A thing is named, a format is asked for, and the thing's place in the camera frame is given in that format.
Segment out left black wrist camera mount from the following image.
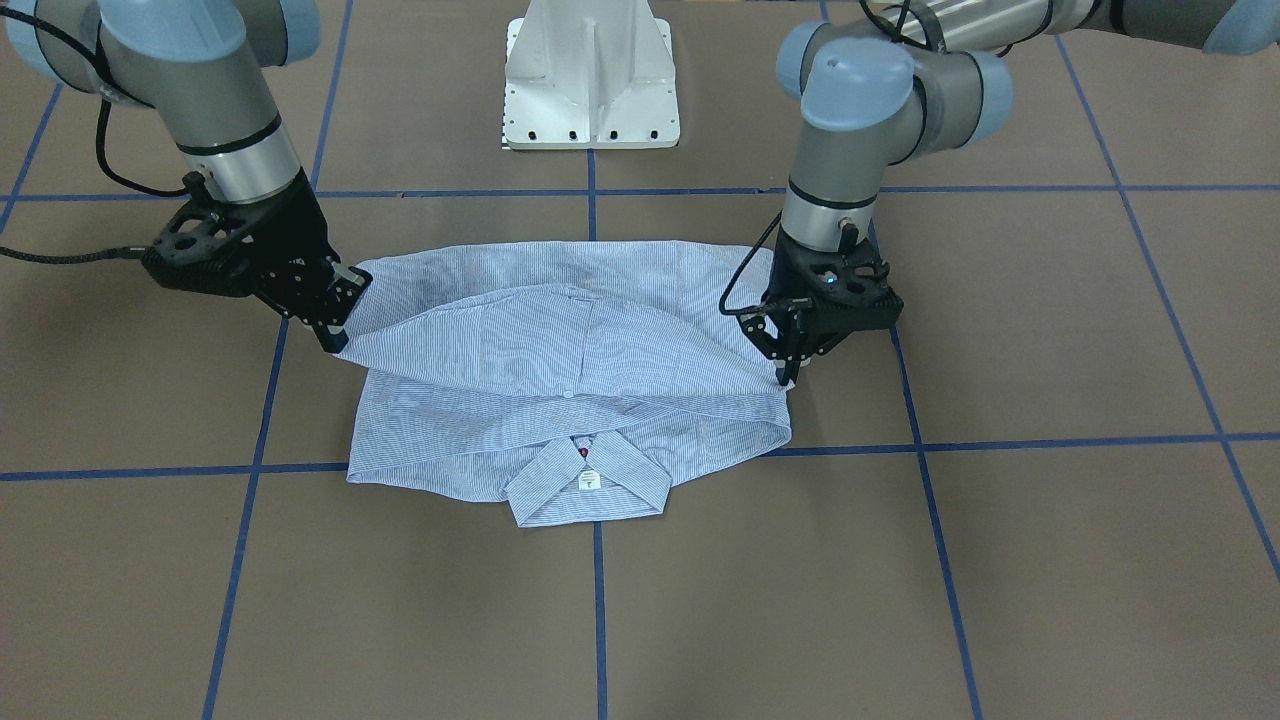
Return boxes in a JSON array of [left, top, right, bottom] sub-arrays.
[[791, 222, 904, 333]]

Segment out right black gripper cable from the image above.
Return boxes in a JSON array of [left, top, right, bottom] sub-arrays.
[[0, 10, 191, 266]]

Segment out light blue striped shirt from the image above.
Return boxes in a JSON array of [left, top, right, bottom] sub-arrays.
[[340, 240, 792, 527]]

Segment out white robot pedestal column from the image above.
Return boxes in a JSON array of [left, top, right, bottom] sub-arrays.
[[502, 1, 682, 151]]

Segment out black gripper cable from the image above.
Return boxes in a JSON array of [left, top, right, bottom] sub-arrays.
[[718, 210, 785, 319], [0, 10, 191, 266]]

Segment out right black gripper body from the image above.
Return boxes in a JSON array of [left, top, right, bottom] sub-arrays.
[[239, 172, 346, 325]]

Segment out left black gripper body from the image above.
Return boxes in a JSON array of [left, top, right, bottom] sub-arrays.
[[739, 229, 851, 363]]

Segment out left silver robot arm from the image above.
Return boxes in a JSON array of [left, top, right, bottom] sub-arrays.
[[733, 1, 1277, 386]]

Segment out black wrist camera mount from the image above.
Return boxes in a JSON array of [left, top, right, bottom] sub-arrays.
[[141, 170, 257, 299], [791, 222, 904, 333]]

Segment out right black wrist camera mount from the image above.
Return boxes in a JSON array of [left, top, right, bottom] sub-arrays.
[[141, 170, 257, 299]]

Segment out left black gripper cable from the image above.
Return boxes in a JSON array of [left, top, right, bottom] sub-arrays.
[[718, 210, 785, 319]]

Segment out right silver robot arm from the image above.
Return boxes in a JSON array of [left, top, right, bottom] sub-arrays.
[[3, 1, 372, 354]]

